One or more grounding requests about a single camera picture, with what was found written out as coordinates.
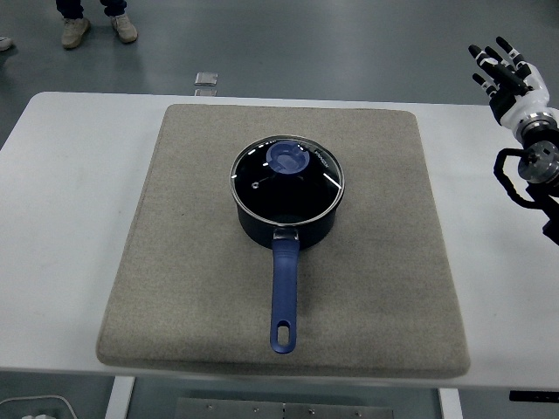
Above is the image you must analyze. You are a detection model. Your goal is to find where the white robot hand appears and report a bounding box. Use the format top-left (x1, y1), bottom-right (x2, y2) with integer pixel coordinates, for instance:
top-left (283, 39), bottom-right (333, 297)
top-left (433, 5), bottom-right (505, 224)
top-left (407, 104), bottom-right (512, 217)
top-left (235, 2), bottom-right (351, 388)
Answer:
top-left (468, 36), bottom-right (550, 128)

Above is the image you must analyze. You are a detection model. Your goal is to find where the glass pot lid blue knob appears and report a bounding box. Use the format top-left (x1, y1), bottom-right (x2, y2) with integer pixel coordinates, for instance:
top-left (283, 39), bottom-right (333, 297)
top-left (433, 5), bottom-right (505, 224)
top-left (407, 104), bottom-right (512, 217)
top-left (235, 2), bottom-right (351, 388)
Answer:
top-left (230, 135), bottom-right (346, 219)

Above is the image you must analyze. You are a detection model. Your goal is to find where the dark pot with blue handle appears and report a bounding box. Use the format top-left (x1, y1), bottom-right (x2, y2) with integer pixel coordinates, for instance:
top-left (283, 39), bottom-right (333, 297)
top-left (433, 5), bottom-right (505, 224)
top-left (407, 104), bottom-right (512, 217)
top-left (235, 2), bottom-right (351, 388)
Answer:
top-left (235, 203), bottom-right (340, 355)

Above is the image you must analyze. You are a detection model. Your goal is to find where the black table control panel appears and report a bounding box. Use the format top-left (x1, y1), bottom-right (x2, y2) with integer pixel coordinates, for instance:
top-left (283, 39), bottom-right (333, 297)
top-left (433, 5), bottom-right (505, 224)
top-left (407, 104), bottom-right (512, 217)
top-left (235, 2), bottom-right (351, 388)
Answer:
top-left (508, 389), bottom-right (559, 403)

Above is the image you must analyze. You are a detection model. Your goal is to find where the white table leg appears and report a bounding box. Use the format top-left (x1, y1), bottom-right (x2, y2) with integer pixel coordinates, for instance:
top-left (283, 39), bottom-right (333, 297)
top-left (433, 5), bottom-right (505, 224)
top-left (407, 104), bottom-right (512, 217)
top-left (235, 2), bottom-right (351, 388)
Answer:
top-left (106, 375), bottom-right (135, 419)
top-left (438, 388), bottom-right (463, 419)

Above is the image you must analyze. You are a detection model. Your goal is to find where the beige fabric mat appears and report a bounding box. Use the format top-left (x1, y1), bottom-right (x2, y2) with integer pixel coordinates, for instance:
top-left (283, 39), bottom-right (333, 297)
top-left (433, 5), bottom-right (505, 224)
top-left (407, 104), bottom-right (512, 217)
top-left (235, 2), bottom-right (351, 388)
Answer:
top-left (95, 103), bottom-right (472, 380)

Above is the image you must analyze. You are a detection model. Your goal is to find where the grey metal plate with screws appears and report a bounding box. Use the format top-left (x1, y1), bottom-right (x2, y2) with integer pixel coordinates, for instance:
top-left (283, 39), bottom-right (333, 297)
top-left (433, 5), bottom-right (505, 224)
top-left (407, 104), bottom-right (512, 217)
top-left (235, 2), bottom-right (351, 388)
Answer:
top-left (176, 396), bottom-right (395, 419)

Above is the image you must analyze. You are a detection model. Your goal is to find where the person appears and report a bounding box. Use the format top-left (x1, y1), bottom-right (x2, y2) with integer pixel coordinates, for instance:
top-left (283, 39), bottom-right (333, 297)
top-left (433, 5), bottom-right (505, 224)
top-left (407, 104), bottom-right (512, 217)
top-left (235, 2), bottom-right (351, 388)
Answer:
top-left (55, 0), bottom-right (139, 50)

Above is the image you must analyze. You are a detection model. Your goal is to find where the white cable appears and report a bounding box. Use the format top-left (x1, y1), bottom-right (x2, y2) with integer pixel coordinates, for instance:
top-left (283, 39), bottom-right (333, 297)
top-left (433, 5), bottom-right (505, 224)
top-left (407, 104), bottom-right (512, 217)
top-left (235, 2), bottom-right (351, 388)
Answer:
top-left (0, 394), bottom-right (76, 419)

